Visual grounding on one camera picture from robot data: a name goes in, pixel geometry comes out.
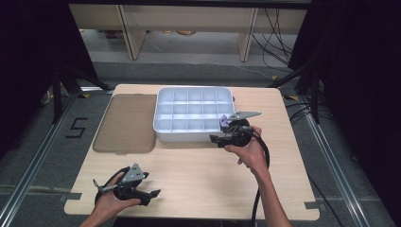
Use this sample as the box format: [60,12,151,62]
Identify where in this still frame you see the white compartment storage box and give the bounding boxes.
[152,86,237,144]

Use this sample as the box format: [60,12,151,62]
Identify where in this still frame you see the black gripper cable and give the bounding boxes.
[105,166,131,187]
[240,125,271,227]

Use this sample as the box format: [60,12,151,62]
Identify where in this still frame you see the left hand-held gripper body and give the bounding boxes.
[92,162,151,202]

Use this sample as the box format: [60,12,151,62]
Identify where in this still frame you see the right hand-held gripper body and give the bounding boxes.
[217,110,262,148]

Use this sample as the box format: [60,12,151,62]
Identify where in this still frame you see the light wooden desk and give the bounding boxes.
[68,3,308,62]

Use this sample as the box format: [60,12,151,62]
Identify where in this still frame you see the translucent grey plastic lid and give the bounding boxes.
[92,93,158,156]

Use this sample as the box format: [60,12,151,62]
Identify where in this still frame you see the person's left hand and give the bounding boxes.
[94,171,142,222]

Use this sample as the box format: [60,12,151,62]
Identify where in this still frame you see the black metal stand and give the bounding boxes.
[267,58,323,125]
[51,61,112,125]

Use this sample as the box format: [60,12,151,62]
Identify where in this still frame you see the aluminium floor rail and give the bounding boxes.
[0,90,80,227]
[301,102,381,227]

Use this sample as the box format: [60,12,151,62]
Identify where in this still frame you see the person's right hand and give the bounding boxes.
[223,125,270,178]

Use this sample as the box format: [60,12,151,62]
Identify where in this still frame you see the bundle of black cables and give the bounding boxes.
[251,8,299,69]

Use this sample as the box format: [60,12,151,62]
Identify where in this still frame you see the lavender ankle sock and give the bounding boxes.
[218,114,232,129]

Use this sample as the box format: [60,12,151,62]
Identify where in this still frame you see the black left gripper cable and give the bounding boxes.
[105,166,131,187]

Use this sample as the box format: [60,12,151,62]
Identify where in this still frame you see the black curtain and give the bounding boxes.
[287,0,401,219]
[0,0,99,160]

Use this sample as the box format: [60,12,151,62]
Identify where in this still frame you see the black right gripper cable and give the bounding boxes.
[240,125,271,227]

